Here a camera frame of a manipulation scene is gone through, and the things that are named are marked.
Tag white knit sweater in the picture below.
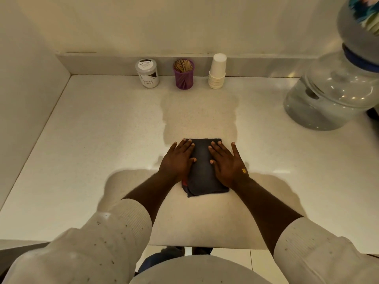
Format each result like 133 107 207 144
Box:
0 199 379 284

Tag stack of white paper cups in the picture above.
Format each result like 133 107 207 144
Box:
207 53 227 90

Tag grey jug top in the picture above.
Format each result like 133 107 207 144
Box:
337 0 379 54

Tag bunch of wooden toothpicks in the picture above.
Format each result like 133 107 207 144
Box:
174 59 194 73

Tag colourful patterned cloth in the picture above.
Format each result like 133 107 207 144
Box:
348 0 379 28

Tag person's left forearm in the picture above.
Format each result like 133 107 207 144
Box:
50 171 182 263

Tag purple ribbed holder cup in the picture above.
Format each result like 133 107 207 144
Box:
173 60 195 90

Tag person's left hand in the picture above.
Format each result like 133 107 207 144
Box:
158 138 197 185

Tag dark grey cloth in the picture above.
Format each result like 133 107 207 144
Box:
181 138 230 198

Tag white jar with grey lid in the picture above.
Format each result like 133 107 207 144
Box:
135 58 160 89

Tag blue jeans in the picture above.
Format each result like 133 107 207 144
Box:
137 247 186 275

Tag person's right hand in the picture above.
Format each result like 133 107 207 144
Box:
208 140 251 190

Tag clear water jug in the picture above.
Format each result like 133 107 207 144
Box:
283 49 379 131

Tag person's right forearm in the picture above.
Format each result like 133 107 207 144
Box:
232 175 356 263

